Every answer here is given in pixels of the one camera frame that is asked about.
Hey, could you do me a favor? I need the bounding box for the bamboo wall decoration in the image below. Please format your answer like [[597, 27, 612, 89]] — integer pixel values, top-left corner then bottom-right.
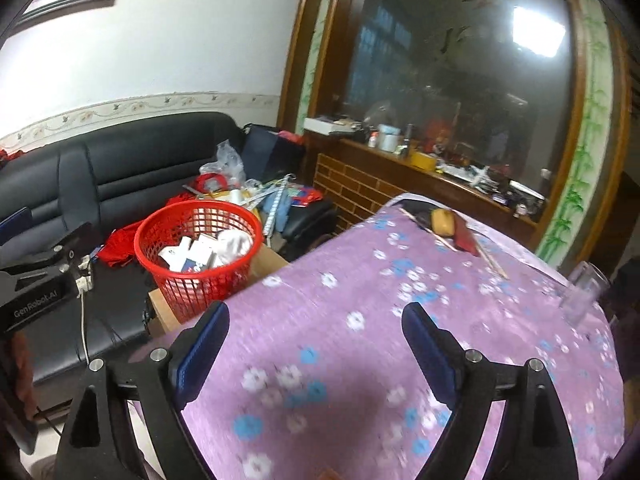
[[537, 0, 608, 261]]

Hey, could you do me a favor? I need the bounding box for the blue cloth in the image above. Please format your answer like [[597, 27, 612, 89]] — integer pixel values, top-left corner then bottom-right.
[[262, 192, 293, 233]]

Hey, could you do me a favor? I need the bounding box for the red and blue printed bag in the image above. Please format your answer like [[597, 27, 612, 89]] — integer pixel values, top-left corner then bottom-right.
[[287, 185, 323, 208]]

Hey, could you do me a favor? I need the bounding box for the purple floral tablecloth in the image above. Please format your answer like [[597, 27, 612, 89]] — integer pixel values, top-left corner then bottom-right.
[[127, 192, 626, 480]]

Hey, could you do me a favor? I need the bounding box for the yellow tape roll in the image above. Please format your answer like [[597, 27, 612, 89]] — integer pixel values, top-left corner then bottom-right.
[[430, 209, 456, 237]]

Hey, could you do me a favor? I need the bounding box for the clear plastic cup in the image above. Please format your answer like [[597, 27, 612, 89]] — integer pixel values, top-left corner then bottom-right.
[[559, 261, 612, 328]]

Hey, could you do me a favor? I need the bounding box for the black bag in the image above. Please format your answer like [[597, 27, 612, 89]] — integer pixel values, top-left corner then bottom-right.
[[242, 124, 306, 183]]

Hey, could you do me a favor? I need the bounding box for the white power cable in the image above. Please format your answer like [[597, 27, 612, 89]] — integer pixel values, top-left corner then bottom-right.
[[79, 290, 92, 367]]

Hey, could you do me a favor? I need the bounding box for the black leather sofa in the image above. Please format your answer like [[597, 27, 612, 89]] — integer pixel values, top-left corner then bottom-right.
[[0, 111, 341, 411]]

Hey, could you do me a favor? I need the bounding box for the red cloth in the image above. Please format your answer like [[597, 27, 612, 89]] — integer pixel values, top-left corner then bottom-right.
[[97, 227, 151, 268]]

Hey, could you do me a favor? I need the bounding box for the person's left forearm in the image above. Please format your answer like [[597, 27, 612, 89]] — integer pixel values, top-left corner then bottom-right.
[[0, 330, 40, 456]]

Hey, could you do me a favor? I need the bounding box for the red pouch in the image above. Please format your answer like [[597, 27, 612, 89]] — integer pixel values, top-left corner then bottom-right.
[[450, 212, 481, 256]]

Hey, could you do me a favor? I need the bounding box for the wooden counter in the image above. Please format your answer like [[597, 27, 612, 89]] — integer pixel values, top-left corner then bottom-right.
[[305, 130, 548, 241]]

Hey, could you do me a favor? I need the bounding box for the clear plastic bag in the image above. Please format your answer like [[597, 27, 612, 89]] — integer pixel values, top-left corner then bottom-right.
[[200, 140, 247, 186]]

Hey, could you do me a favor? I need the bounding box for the wooden chopstick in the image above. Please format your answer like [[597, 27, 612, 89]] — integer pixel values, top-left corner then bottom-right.
[[472, 237, 510, 280], [398, 207, 463, 253]]

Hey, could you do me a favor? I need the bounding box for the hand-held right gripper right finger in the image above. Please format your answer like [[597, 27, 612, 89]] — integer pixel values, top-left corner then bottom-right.
[[401, 302, 581, 480]]

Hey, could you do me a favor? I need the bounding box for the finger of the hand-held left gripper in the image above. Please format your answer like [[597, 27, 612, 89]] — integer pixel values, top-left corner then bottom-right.
[[0, 222, 96, 276], [0, 206, 33, 247]]

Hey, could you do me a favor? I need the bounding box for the white measuring tape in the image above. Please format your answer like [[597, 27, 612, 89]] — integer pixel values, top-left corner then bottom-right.
[[245, 175, 296, 251]]

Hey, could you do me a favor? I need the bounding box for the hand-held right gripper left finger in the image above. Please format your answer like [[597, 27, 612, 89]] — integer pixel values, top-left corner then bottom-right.
[[57, 301, 231, 480]]

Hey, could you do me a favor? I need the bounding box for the white flat box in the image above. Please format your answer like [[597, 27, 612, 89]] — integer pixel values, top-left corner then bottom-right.
[[304, 116, 351, 136]]

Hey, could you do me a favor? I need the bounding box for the black pouch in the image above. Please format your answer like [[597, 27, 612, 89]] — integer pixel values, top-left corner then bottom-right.
[[400, 200, 436, 228]]

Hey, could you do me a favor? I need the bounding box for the red plastic mesh basket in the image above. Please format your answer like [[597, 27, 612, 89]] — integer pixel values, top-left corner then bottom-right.
[[135, 200, 265, 322]]

